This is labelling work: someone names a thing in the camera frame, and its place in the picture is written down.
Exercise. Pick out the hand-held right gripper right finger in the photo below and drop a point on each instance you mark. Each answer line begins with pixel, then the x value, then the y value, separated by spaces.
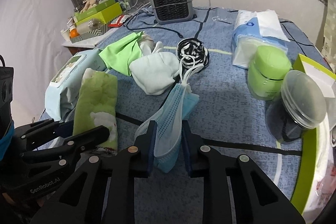
pixel 187 145

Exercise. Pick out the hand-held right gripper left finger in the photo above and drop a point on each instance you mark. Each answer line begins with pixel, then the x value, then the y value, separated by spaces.
pixel 151 145

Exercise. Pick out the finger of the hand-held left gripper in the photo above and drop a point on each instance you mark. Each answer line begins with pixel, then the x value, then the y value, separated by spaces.
pixel 64 129
pixel 89 137

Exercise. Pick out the blue face mask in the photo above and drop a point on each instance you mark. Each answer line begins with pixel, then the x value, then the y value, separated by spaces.
pixel 169 121

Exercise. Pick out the green printed towel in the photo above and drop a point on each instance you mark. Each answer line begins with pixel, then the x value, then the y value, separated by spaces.
pixel 95 100

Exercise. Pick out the white cloth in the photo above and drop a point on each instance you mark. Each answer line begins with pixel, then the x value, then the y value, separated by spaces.
pixel 153 73

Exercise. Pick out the light green cloth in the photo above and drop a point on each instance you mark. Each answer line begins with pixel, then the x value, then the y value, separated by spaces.
pixel 119 53

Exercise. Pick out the black white striped sock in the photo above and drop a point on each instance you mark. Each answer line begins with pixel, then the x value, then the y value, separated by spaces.
pixel 193 52

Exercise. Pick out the green box tray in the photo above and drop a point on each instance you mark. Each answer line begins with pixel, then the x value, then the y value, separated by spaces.
pixel 307 161

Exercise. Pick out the wet wipes pack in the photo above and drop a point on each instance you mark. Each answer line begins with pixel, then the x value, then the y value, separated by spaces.
pixel 61 87

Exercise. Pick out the zigzag patterned box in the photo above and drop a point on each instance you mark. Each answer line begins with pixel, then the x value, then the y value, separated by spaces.
pixel 90 29

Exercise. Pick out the green plastic jar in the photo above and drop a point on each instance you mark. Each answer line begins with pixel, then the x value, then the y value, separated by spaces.
pixel 267 71

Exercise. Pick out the red white packet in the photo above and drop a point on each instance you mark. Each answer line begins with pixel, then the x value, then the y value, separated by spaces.
pixel 118 21

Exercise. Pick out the green gift box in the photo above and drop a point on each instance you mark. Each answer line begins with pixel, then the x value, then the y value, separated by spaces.
pixel 99 14

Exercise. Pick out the clear jar dark contents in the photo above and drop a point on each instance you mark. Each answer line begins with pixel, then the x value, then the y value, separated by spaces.
pixel 302 98

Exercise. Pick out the beige plush toy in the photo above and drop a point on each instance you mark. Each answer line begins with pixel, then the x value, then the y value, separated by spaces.
pixel 89 3

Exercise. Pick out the blue white tissue pack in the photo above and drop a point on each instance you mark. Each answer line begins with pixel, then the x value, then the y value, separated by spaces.
pixel 260 27

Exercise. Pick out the grey space heater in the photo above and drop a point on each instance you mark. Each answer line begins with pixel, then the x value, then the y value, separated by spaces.
pixel 172 2

